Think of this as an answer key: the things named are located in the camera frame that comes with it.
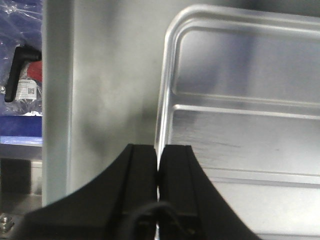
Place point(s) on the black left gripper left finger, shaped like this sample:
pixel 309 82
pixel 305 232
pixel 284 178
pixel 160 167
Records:
pixel 96 210

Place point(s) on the black lever handle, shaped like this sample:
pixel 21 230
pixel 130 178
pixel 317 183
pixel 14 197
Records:
pixel 21 55

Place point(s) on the clear plastic parts bag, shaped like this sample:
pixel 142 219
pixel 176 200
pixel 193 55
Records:
pixel 21 25

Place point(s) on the silver ribbed metal tray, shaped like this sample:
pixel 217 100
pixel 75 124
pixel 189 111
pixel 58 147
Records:
pixel 242 88

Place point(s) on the large grey metal tray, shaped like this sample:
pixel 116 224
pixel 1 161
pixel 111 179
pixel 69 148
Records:
pixel 102 62

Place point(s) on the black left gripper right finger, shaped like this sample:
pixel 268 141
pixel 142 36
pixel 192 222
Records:
pixel 201 210

